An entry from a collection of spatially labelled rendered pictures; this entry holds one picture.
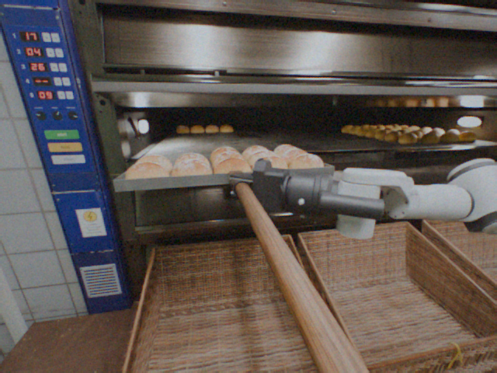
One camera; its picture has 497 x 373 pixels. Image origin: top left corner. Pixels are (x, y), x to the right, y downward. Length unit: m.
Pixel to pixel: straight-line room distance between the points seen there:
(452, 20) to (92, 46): 1.22
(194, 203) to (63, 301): 0.66
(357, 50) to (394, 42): 0.16
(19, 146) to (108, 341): 0.71
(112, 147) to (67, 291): 0.61
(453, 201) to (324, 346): 0.42
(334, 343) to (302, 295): 0.04
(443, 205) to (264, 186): 0.33
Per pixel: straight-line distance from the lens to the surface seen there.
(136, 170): 0.59
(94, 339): 1.12
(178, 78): 0.70
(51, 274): 1.19
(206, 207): 0.90
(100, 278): 1.10
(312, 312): 0.21
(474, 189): 0.60
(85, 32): 0.92
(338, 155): 0.99
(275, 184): 0.45
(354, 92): 0.82
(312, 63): 0.91
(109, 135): 0.90
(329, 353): 0.20
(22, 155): 1.02
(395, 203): 0.51
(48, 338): 1.22
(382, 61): 1.06
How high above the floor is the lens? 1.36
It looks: 19 degrees down
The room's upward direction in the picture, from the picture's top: straight up
